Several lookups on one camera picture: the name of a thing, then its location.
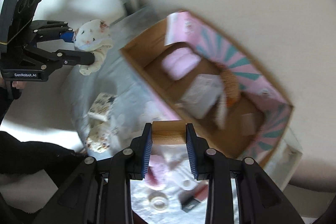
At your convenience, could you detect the floral drawstring pouch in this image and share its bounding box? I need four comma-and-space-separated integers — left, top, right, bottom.
85, 122, 121, 153

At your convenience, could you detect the white floral cloth bundle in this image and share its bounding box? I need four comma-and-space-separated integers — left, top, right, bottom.
73, 19, 113, 76

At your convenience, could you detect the floral tissue pack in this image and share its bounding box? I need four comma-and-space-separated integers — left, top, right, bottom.
88, 93, 116, 122

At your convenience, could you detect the beige round wooden cap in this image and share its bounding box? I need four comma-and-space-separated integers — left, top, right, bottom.
152, 121, 186, 145

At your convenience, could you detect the white blue wipes packet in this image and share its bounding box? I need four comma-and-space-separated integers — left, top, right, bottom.
179, 74, 226, 119

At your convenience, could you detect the brown fuzzy slipper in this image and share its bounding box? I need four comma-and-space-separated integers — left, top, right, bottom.
220, 69, 241, 107

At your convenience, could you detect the pink fluffy towel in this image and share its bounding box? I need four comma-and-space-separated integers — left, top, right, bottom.
161, 47, 201, 81

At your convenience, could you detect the person's left hand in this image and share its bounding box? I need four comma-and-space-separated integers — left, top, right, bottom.
12, 81, 26, 89

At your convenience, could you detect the black pink lipstick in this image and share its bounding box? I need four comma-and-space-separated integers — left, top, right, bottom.
181, 184, 209, 213

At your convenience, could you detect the small white cap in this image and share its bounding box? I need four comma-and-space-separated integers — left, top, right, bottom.
180, 178, 197, 191

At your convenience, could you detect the white tape roll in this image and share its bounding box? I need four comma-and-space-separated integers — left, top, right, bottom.
148, 192, 169, 211

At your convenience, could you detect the floral light blue tablecloth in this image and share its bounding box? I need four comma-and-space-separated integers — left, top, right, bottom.
60, 6, 302, 224

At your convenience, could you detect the pink teal cardboard box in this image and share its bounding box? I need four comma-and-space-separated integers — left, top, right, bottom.
121, 11, 293, 166

